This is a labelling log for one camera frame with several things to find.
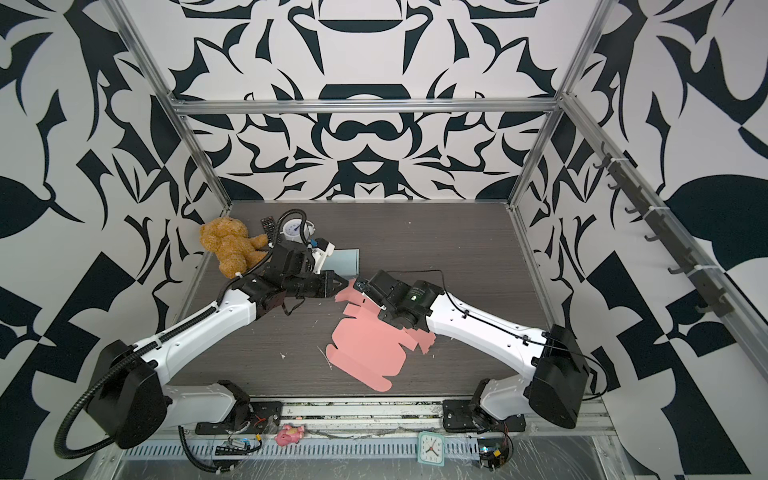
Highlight pink small toy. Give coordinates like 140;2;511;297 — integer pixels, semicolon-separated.
275;424;305;447

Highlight pink paper boxes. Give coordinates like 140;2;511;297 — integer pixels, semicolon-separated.
325;282;436;392

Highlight small electronics board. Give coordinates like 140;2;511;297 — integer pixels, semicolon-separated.
478;436;514;471

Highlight black wall hook rail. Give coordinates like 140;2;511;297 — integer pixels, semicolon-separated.
595;153;735;318

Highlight brown teddy bear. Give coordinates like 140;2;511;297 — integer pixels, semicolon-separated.
199;216;268;279

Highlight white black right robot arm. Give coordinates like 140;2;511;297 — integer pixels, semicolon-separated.
354;270;595;433

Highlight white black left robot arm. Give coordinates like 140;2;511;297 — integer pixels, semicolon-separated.
53;209;348;459

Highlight green square clock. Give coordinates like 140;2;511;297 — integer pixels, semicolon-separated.
417;431;445;467

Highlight black remote control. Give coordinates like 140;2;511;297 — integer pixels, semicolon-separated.
260;216;277;243

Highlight white round alarm clock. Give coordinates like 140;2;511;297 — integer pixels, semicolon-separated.
281;218;315;244

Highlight light blue paper box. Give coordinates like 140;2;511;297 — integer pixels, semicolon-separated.
322;249;360;278

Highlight white slotted cable duct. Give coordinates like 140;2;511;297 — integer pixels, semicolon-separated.
122;437;480;461

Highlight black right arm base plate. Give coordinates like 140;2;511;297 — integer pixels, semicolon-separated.
442;400;527;433

